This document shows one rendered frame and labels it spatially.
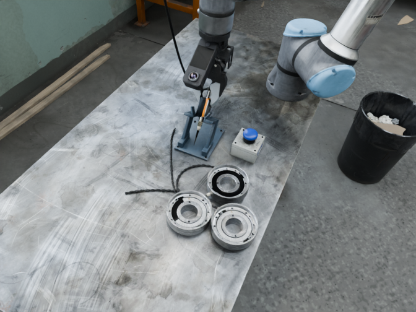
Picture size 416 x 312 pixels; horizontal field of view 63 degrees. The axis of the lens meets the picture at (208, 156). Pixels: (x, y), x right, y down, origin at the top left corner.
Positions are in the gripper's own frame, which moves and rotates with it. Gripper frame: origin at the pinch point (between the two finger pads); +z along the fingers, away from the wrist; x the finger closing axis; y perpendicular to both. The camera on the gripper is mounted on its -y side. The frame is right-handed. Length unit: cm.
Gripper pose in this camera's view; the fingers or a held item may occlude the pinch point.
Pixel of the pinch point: (205, 103)
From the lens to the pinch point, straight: 90.0
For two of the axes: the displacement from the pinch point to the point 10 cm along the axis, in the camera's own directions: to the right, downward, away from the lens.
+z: -0.7, 6.5, 7.6
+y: 3.9, -6.8, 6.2
